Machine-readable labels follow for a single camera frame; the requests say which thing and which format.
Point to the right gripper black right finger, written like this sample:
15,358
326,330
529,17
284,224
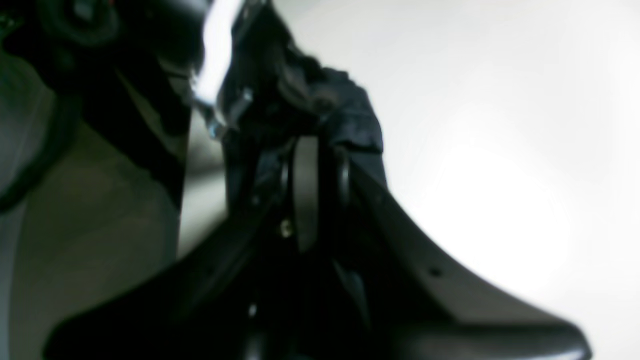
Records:
416,301

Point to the black long-sleeve shirt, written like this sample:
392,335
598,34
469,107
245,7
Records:
273,92

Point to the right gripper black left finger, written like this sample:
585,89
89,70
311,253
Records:
239,295

